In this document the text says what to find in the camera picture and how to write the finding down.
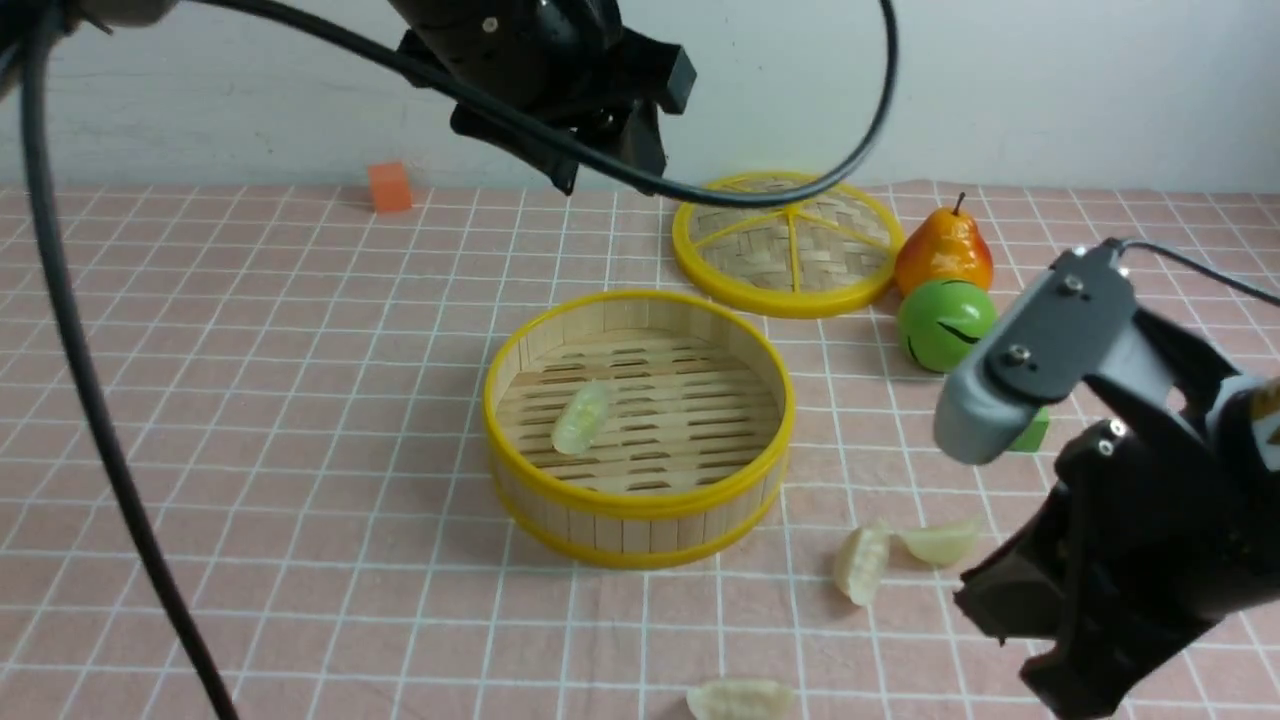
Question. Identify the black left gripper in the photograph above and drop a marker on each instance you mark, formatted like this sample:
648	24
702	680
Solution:
573	65

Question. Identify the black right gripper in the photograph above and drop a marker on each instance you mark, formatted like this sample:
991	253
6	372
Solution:
1161	524

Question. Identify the white pleated dumpling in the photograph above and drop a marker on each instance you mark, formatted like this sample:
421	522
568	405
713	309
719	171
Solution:
859	565

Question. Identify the pale green dumpling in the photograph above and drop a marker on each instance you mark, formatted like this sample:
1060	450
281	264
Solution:
582	419

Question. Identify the white dumpling bottom edge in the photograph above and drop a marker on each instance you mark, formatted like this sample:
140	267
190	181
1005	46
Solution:
737	698

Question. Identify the yellow rimmed woven steamer lid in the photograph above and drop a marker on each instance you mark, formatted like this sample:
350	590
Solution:
822	257

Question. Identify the yellow rimmed bamboo steamer tray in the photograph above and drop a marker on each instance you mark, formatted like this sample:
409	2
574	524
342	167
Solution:
693	454

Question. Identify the green cube block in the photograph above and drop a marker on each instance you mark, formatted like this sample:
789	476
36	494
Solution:
1031	438

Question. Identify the orange cube block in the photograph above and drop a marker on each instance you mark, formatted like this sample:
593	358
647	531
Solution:
390	188

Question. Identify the green toy apple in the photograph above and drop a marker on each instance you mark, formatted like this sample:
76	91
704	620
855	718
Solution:
940	321

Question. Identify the orange yellow toy pear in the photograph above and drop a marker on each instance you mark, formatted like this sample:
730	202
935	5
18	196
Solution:
947	245

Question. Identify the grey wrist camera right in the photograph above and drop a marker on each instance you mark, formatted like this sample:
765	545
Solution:
1058	331

